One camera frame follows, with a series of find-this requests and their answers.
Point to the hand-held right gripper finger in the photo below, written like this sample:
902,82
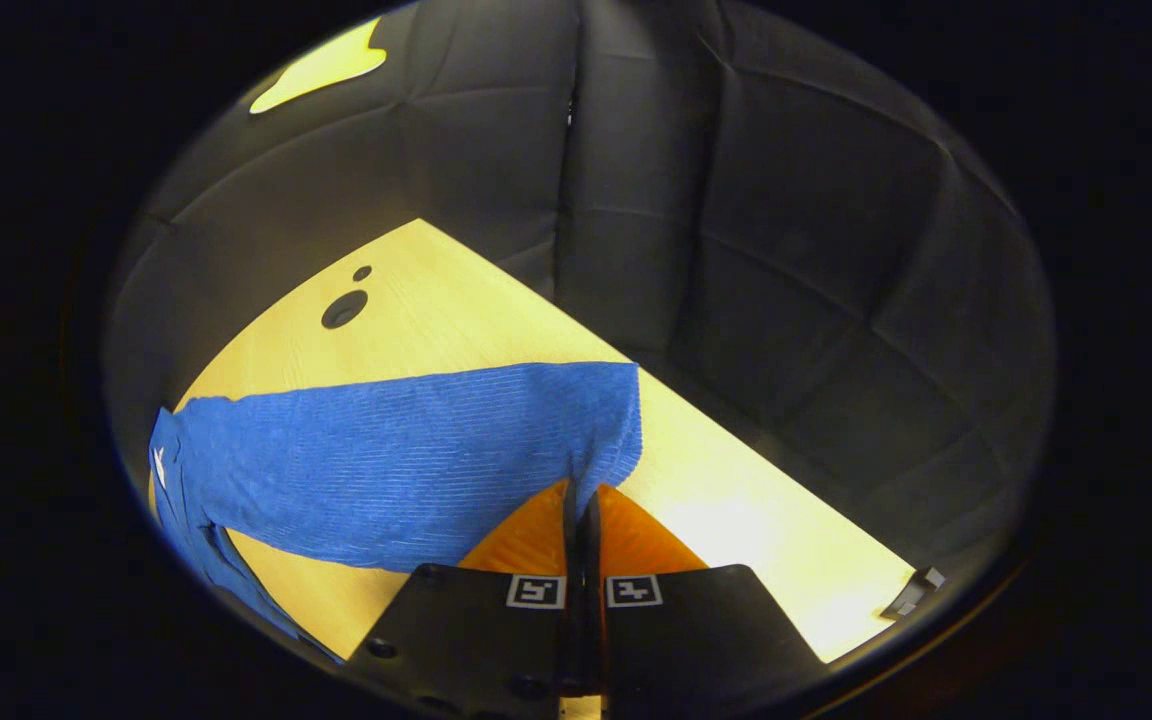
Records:
573,640
592,640

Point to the blue button-up shirt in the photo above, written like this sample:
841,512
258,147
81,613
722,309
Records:
386,460

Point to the black round table grommet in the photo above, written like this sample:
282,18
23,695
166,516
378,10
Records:
344,309

